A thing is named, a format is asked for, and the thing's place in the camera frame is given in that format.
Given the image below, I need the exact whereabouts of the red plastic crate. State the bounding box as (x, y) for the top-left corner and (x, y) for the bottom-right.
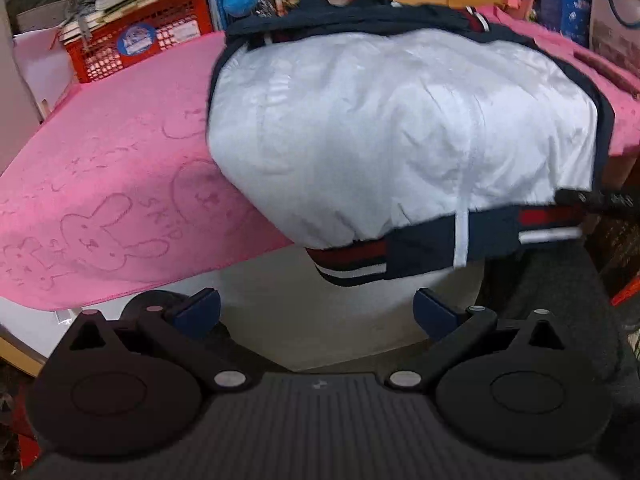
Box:
(65, 0), (214, 84)

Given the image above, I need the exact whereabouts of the white and navy jacket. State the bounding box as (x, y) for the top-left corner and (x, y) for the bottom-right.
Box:
(206, 0), (617, 289)

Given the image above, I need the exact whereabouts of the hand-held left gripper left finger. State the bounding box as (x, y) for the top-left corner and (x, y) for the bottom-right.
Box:
(62, 287), (252, 394)

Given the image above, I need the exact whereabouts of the white paper sheet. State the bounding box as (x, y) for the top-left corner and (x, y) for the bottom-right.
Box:
(12, 25), (82, 122)

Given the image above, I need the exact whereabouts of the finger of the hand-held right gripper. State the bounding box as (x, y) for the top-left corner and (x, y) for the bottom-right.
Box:
(554, 188), (640, 215)

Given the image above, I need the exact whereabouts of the blue carton box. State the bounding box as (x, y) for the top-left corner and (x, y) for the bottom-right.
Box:
(540, 0), (594, 49)

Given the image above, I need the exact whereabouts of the pink rabbit-pattern towel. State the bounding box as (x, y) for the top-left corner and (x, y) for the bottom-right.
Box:
(0, 7), (640, 312)

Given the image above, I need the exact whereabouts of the dark brown book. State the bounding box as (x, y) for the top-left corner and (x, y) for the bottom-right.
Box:
(574, 49), (640, 100)

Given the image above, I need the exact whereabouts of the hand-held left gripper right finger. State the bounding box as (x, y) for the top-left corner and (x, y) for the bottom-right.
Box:
(385, 287), (571, 393)

